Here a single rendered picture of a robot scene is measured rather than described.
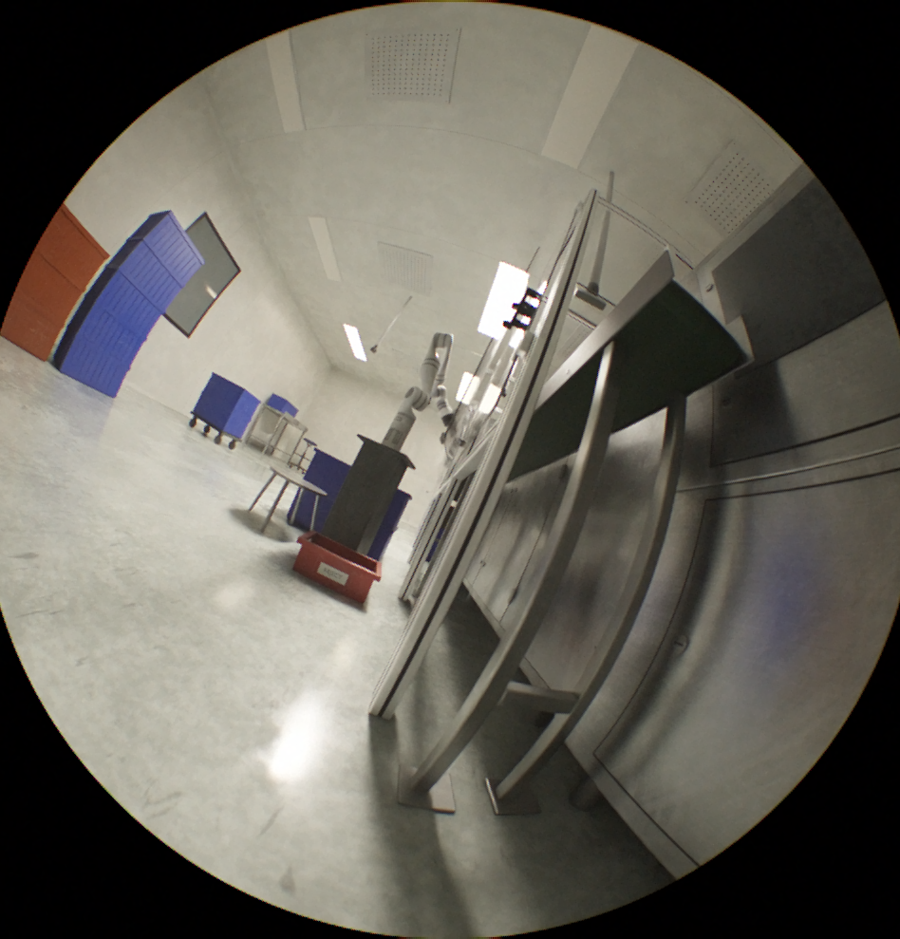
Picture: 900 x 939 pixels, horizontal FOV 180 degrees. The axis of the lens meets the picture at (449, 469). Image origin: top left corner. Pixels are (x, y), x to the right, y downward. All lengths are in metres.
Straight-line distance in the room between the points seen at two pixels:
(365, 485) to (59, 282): 2.35
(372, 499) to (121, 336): 2.18
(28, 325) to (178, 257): 1.21
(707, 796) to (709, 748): 0.06
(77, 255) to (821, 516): 2.76
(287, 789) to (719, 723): 0.46
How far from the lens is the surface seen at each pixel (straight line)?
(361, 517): 1.19
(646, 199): 2.44
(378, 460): 1.20
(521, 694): 0.35
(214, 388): 3.60
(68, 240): 2.42
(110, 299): 2.44
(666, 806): 0.43
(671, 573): 0.46
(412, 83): 2.67
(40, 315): 2.41
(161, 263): 2.56
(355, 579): 0.98
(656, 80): 2.36
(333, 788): 0.44
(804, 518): 0.39
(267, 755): 0.44
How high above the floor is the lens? 0.37
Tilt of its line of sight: 10 degrees up
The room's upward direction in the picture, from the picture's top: 25 degrees clockwise
